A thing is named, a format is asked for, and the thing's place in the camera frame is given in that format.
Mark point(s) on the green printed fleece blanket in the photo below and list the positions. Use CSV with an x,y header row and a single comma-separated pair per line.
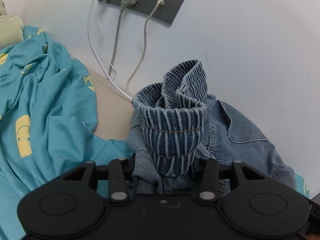
x,y
8,27

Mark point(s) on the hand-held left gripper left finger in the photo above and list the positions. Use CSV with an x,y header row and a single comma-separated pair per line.
x,y
125,165

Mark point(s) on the grey wall socket panel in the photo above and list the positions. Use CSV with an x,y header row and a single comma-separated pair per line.
x,y
162,7

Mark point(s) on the teal printed bed sheet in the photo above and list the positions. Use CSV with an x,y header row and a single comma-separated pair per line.
x,y
50,105

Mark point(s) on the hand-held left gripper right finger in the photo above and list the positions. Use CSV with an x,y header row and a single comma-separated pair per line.
x,y
207,166

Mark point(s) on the beige mattress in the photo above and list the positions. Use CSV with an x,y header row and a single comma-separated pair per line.
x,y
112,110

